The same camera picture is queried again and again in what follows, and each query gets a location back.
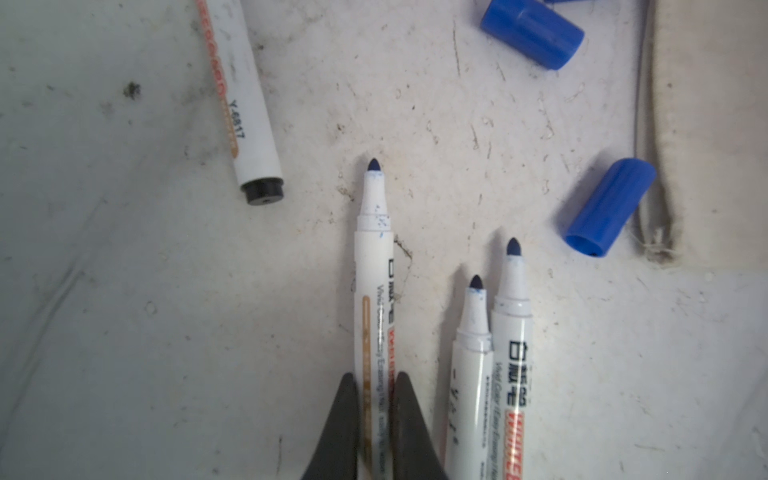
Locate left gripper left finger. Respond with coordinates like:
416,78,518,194
301,372,360,480

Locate beige glove green fingers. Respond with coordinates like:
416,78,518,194
635,1,767,269

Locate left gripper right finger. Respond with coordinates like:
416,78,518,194
390,371,448,480

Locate whiteboard marker black end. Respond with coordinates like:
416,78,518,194
196,0,284,205

